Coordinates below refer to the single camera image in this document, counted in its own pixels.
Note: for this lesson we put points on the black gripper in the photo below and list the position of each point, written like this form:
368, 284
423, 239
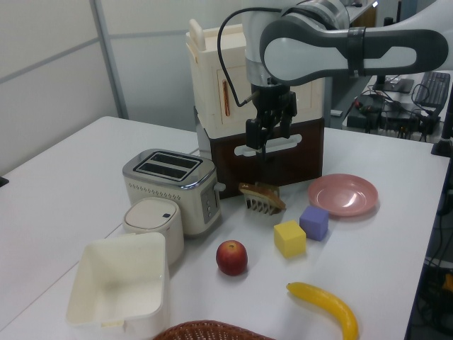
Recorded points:
272, 102

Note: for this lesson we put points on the white grey Franka robot arm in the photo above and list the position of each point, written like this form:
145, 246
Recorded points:
318, 53

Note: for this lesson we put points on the dark brown drawer unit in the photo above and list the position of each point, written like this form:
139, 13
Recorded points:
304, 166

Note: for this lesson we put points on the cream plastic toy cabinet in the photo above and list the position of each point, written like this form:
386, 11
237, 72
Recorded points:
209, 88

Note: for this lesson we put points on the beige toast rack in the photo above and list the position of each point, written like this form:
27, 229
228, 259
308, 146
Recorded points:
256, 207

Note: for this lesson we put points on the pink plate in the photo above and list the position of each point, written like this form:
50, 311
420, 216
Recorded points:
341, 195

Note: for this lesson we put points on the black electronics box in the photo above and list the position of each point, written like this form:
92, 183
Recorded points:
368, 113

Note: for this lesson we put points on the purple foam cube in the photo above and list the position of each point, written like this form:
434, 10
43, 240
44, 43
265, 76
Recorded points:
314, 223

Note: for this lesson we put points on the yellow foam cube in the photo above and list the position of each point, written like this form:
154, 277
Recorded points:
289, 241

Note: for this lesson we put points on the cream chrome toaster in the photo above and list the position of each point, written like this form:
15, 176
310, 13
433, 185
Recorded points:
159, 191

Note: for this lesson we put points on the black monitor stand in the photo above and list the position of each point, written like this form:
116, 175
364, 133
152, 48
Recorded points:
393, 85

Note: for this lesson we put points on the red apple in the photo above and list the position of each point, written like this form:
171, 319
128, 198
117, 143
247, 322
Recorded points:
231, 258

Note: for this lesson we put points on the white desk with wooden panel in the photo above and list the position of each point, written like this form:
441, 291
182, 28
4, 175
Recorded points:
366, 16

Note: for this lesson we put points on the black keyboard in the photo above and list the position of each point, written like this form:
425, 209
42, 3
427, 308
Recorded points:
433, 88

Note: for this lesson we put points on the yellow banana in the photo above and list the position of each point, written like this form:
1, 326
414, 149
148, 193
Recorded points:
325, 299

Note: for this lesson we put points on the brown wicker basket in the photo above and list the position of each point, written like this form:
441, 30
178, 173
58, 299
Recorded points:
212, 331

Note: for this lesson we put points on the white square open container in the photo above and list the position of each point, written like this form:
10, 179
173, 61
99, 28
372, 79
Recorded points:
117, 276

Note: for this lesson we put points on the black object at table edge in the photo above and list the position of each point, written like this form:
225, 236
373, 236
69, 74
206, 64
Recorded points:
3, 182

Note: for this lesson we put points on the black desk clamp mount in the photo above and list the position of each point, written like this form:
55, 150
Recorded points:
444, 141

